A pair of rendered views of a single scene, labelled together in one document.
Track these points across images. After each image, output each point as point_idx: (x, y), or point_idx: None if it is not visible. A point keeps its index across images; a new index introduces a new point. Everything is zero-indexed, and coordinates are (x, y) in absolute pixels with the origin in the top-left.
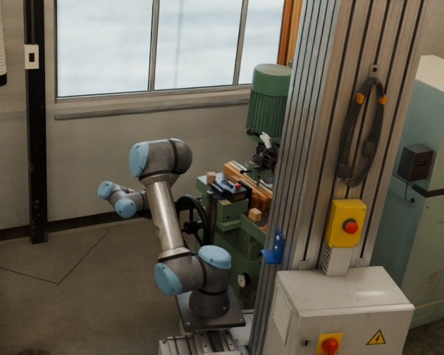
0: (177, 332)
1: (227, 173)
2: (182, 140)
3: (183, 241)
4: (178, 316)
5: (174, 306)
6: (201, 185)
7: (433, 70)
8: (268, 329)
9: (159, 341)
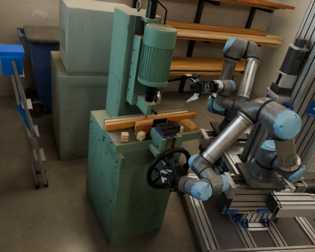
0: (110, 251)
1: (112, 128)
2: None
3: (158, 184)
4: (92, 248)
5: (79, 250)
6: (124, 147)
7: (93, 4)
8: None
9: (281, 209)
